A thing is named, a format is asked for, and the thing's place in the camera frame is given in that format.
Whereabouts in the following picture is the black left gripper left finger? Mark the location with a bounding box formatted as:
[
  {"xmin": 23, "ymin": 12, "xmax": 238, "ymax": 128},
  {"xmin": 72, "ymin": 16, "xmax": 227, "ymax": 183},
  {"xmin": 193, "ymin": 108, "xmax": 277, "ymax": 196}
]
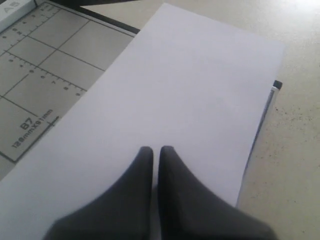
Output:
[{"xmin": 44, "ymin": 146, "xmax": 153, "ymax": 240}]

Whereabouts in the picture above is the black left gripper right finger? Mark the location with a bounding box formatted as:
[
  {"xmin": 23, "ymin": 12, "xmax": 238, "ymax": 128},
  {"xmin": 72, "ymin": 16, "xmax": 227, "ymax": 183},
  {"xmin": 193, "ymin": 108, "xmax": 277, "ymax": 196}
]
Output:
[{"xmin": 159, "ymin": 146, "xmax": 277, "ymax": 240}]

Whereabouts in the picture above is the white paper sheet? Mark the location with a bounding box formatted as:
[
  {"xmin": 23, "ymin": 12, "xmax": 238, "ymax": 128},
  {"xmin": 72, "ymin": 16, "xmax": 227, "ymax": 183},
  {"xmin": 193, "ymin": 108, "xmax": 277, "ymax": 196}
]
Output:
[{"xmin": 0, "ymin": 3, "xmax": 285, "ymax": 240}]

